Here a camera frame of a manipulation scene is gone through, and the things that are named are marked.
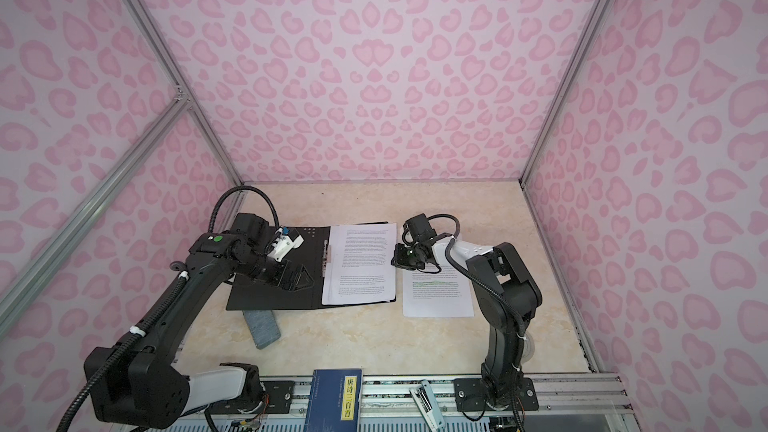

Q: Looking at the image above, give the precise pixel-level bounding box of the teal folder with black inside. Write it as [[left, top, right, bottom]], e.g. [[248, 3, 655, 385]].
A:
[[226, 222, 397, 311]]

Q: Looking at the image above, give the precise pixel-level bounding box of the printed paper sheet top highlighted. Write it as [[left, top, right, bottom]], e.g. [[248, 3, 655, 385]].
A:
[[321, 225, 397, 307]]

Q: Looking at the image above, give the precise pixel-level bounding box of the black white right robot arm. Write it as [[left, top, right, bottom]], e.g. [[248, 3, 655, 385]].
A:
[[392, 213, 543, 412]]

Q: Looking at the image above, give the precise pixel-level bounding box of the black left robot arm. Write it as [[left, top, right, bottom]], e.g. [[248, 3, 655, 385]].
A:
[[73, 213, 311, 429]]

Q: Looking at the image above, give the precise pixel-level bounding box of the printed paper sheet bottom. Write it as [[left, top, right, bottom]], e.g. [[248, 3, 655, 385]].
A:
[[402, 240, 474, 318]]

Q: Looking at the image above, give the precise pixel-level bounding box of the grey sponge eraser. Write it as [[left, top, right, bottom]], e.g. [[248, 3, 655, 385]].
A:
[[243, 310, 281, 350]]

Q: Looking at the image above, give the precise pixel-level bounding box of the blue book yellow label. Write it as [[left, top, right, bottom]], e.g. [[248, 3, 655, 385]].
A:
[[304, 369, 363, 432]]

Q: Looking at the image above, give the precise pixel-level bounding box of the white tape roll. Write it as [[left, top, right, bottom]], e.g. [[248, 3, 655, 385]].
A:
[[519, 335, 535, 364]]

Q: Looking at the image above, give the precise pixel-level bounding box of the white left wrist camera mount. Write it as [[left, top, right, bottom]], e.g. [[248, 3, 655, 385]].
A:
[[266, 227, 304, 262]]

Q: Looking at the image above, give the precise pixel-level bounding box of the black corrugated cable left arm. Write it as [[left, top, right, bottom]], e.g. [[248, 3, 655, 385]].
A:
[[55, 185, 282, 432]]

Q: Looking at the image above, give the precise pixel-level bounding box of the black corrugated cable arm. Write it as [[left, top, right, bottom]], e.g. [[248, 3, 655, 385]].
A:
[[55, 185, 282, 432], [419, 213, 529, 432]]

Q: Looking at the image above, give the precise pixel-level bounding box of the white clip on rail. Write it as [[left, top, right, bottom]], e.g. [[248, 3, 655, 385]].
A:
[[409, 380, 445, 432]]

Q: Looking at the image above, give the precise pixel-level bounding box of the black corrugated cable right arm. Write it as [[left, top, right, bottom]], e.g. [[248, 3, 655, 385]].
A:
[[419, 213, 529, 432]]

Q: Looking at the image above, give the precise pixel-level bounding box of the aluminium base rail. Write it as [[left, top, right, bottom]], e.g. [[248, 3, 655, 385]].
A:
[[171, 373, 639, 431]]

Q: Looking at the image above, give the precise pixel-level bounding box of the aluminium diagonal frame bar left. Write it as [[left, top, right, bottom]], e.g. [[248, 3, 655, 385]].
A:
[[1, 94, 188, 337]]

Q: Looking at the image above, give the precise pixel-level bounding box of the aluminium frame post left rear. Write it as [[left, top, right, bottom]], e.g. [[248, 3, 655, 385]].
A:
[[121, 0, 245, 185]]

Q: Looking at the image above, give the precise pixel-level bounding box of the aluminium frame post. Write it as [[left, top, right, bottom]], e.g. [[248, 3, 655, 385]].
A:
[[121, 0, 245, 185], [519, 0, 615, 190]]

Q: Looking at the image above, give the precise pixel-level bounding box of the aluminium frame post right rear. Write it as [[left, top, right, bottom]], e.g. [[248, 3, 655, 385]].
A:
[[519, 0, 615, 190]]

